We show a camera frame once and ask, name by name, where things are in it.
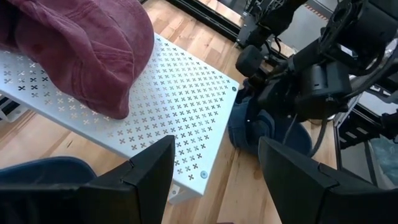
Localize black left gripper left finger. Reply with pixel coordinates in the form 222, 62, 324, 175
0, 134, 176, 224

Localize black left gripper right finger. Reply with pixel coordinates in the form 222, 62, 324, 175
257, 136, 398, 224

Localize blue denim cap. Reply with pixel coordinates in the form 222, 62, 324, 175
228, 86, 313, 157
0, 156, 98, 187

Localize maroon cotton cap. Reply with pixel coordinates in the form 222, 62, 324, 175
0, 0, 155, 121

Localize black equipment box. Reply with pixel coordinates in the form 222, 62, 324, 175
335, 118, 383, 150

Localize white perforated shelf rack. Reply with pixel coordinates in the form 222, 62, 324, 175
0, 32, 240, 205

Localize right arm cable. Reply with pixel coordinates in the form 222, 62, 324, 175
281, 113, 329, 158

